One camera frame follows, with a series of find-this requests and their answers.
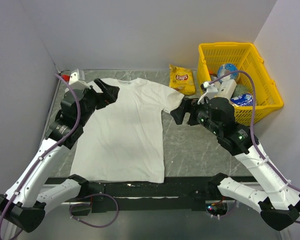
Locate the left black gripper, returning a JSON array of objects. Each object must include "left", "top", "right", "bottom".
[{"left": 77, "top": 78, "right": 119, "bottom": 126}]

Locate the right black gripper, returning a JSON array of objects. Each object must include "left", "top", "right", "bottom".
[{"left": 170, "top": 95, "right": 222, "bottom": 136}]

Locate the white t-shirt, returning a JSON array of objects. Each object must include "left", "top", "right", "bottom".
[{"left": 70, "top": 78, "right": 184, "bottom": 183}]

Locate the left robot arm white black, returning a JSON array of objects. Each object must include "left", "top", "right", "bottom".
[{"left": 0, "top": 78, "right": 120, "bottom": 233}]

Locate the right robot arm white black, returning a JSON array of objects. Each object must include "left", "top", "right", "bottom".
[{"left": 170, "top": 97, "right": 300, "bottom": 231}]

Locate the yellow Lays chips bag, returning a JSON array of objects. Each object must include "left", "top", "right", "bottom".
[{"left": 169, "top": 64, "right": 196, "bottom": 96}]

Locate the white plastic bottle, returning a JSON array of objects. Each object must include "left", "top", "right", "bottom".
[{"left": 216, "top": 79, "right": 237, "bottom": 100}]

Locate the blue white tape roll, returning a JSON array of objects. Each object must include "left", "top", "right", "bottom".
[{"left": 217, "top": 63, "right": 239, "bottom": 83}]

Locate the yellow plastic basket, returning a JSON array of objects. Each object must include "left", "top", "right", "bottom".
[{"left": 198, "top": 41, "right": 285, "bottom": 127}]

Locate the green round melon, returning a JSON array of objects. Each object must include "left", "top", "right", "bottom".
[{"left": 232, "top": 84, "right": 249, "bottom": 98}]

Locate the blue white snack packet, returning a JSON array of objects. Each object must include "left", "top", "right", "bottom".
[{"left": 230, "top": 93, "right": 254, "bottom": 107}]

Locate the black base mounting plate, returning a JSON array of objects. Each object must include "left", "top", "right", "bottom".
[{"left": 39, "top": 176, "right": 258, "bottom": 213}]

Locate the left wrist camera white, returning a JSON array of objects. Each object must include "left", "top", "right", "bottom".
[{"left": 61, "top": 69, "right": 90, "bottom": 90}]

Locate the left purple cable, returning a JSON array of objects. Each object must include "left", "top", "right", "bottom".
[{"left": 0, "top": 73, "right": 119, "bottom": 240}]

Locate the purple cable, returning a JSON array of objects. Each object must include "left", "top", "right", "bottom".
[
  {"left": 0, "top": 73, "right": 119, "bottom": 240},
  {"left": 209, "top": 70, "right": 300, "bottom": 224}
]

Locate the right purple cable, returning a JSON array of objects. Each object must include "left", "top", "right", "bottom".
[{"left": 209, "top": 70, "right": 300, "bottom": 224}]

